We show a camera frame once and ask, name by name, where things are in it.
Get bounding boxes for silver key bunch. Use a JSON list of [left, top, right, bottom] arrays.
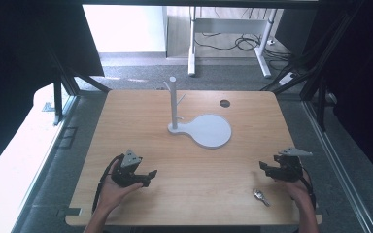
[[252, 188, 272, 208]]

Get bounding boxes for person's right hand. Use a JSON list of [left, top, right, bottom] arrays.
[[282, 170, 316, 209]]

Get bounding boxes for black curtain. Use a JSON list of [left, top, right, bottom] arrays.
[[0, 0, 105, 181], [273, 0, 373, 189]]

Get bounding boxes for left hand-held gripper black cable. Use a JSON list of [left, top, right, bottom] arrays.
[[90, 153, 124, 216]]

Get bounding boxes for right hand-held gripper black cable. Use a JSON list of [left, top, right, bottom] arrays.
[[300, 166, 318, 210]]

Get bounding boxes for grey metal corner bracket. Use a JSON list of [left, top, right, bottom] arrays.
[[42, 101, 56, 114]]

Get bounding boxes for white desk frame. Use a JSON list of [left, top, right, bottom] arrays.
[[187, 6, 278, 79]]

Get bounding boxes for hand-held gripper black cable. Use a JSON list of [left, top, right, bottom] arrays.
[[90, 153, 124, 216], [300, 166, 318, 210]]

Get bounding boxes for black metal frame strut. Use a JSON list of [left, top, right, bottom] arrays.
[[47, 48, 112, 126], [260, 0, 367, 132]]

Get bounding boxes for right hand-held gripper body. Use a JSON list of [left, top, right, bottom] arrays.
[[272, 147, 314, 183]]

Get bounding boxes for white power strip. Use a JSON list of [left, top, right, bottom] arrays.
[[278, 71, 298, 86]]

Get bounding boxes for white stand with round base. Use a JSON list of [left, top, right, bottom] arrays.
[[163, 76, 233, 150]]

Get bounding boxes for person's left hand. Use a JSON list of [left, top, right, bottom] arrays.
[[97, 161, 144, 214]]

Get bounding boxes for black floor cables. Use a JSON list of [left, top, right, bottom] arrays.
[[194, 31, 293, 62]]

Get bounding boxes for aluminium frame rail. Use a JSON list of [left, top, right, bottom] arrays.
[[11, 95, 81, 233], [301, 100, 372, 233]]

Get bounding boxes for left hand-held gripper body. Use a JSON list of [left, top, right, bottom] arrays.
[[111, 149, 148, 188]]

